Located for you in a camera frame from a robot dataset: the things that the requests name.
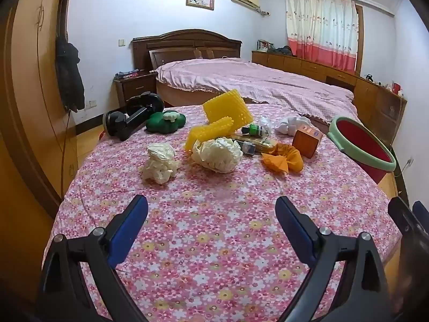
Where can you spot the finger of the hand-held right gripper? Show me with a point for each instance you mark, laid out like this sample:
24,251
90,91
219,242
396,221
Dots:
421,213
402,214

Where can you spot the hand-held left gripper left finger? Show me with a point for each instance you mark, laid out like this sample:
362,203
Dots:
129,231

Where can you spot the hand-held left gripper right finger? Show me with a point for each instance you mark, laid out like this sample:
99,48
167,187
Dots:
295,228

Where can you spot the orange paper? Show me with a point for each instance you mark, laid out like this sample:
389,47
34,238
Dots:
285,161

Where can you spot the small white paper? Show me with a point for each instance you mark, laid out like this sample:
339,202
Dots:
161,161

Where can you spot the red bucket with green rim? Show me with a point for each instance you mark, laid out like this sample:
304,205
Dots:
362,144

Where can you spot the orange cardboard box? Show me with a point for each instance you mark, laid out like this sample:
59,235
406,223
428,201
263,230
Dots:
303,142

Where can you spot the yellow snack packet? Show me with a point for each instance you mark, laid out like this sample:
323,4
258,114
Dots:
264,144

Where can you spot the small dark capped jar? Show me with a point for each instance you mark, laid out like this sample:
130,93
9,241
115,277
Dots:
248,148

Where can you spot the white cloth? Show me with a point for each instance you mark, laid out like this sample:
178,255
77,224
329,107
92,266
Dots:
291,124

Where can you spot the large white paper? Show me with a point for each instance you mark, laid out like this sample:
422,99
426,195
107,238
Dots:
218,156

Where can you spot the green bottle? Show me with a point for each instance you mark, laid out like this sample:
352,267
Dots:
254,130

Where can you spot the small yellow foam net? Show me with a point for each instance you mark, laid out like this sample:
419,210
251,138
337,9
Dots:
201,134

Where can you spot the large yellow foam net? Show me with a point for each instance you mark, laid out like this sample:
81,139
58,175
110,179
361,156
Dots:
228,110

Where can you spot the white socket with plug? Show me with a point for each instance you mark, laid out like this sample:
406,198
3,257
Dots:
409,162

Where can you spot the floral tablecloth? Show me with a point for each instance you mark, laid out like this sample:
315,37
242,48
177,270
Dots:
214,224

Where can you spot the black handheld device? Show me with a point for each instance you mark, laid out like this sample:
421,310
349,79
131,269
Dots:
124,124

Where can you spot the green plush toy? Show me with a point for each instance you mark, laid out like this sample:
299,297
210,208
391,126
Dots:
161,125

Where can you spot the red cup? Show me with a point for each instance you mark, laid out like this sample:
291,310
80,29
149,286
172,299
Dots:
396,88

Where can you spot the small black gadget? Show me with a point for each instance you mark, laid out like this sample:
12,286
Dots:
368,77

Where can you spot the brown bed base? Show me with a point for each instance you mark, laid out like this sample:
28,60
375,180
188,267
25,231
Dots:
174,95

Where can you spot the dark wooden nightstand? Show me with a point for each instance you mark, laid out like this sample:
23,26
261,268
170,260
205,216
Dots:
134,87

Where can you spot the bed with pink cover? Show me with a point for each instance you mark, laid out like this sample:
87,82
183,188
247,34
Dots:
268,80

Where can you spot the dark striped pouch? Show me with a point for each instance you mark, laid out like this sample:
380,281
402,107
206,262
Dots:
127,73

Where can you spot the wooden wardrobe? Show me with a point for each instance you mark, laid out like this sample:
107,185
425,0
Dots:
26,107

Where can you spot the long wooden cabinet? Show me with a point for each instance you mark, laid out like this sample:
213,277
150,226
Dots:
301,63

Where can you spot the black hanging jacket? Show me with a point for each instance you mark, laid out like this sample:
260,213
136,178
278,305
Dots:
68,73

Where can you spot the dark clothes heap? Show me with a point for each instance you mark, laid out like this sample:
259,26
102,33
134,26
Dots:
283,50

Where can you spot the row of books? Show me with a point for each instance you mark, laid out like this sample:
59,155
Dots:
264,45

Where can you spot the wooden bed headboard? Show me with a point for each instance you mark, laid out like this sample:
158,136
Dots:
174,45

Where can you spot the cream and pink curtain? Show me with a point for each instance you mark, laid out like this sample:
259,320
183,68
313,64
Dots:
318,23

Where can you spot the low white wall socket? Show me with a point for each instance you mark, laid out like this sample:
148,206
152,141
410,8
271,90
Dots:
91,104

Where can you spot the wooden window frame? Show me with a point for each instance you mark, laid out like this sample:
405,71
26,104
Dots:
359,40

